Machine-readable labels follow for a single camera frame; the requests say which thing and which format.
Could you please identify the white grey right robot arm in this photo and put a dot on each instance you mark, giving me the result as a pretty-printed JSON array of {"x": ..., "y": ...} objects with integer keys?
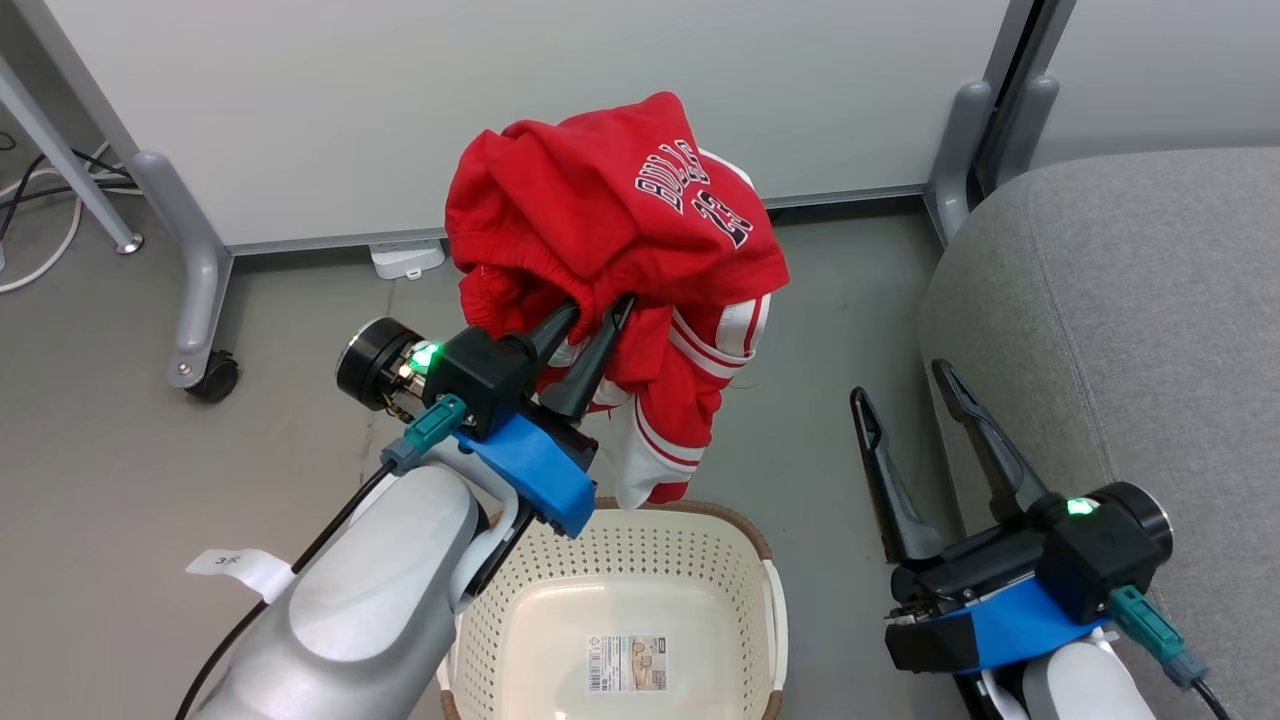
[{"x": 1080, "y": 685}]

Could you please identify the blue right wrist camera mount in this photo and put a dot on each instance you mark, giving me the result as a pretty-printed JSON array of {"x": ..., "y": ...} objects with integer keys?
[{"x": 1020, "y": 625}]

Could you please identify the grey partition foot with caster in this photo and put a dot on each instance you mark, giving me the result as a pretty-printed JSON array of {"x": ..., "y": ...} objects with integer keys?
[{"x": 195, "y": 270}]

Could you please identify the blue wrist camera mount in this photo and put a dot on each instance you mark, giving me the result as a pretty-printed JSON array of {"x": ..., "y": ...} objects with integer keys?
[
  {"x": 1020, "y": 625},
  {"x": 540, "y": 472}
]

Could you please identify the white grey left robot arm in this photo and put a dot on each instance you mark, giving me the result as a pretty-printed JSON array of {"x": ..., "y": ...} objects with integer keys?
[{"x": 380, "y": 600}]

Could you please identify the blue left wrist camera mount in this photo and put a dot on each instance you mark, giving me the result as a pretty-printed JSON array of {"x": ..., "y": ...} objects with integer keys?
[{"x": 540, "y": 472}]

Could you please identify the red basketball jersey clothing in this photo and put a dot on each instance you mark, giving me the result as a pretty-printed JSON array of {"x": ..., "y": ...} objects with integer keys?
[{"x": 600, "y": 220}]

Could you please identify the narrow white partition panel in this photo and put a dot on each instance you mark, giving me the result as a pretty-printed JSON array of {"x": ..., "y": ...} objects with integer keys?
[{"x": 1160, "y": 70}]

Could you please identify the grey partition foot beside sofa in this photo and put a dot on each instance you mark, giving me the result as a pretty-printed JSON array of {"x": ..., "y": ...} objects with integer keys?
[{"x": 1025, "y": 125}]

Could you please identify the printed basket label sticker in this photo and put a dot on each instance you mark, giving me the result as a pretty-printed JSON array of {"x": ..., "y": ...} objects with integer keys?
[{"x": 627, "y": 663}]

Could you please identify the grey metal table leg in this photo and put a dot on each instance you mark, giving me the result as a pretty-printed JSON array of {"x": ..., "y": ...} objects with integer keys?
[{"x": 60, "y": 150}]

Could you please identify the wide white partition panel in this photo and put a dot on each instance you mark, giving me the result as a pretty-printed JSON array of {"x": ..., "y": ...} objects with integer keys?
[{"x": 500, "y": 90}]

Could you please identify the white perforated laundry basket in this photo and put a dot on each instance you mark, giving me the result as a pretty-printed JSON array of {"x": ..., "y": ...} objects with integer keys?
[{"x": 620, "y": 570}]

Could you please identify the grey partition foot without caster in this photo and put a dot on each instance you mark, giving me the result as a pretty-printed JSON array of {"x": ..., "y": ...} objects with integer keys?
[{"x": 958, "y": 150}]

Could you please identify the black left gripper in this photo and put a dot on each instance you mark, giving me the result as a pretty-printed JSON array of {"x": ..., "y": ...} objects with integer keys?
[{"x": 478, "y": 375}]

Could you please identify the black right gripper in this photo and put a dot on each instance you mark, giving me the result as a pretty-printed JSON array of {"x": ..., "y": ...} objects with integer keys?
[{"x": 1095, "y": 555}]

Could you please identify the white floor socket box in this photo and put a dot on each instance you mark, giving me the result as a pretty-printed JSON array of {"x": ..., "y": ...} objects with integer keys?
[{"x": 407, "y": 258}]

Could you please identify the grey fabric sofa seat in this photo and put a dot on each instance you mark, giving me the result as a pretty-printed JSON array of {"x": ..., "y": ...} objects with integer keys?
[{"x": 1130, "y": 350}]

